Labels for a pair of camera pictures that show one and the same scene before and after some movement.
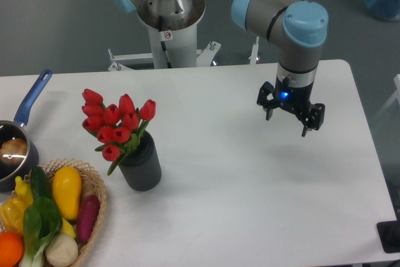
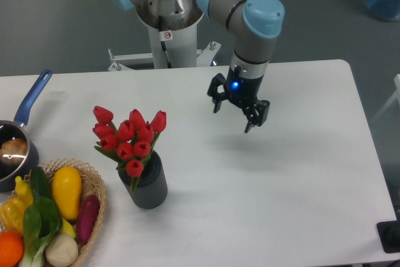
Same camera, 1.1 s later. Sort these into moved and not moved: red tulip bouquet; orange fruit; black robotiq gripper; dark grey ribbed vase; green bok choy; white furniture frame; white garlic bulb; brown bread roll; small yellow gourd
Moved: red tulip bouquet; dark grey ribbed vase; black robotiq gripper
Not moved: small yellow gourd; green bok choy; white furniture frame; white garlic bulb; brown bread roll; orange fruit
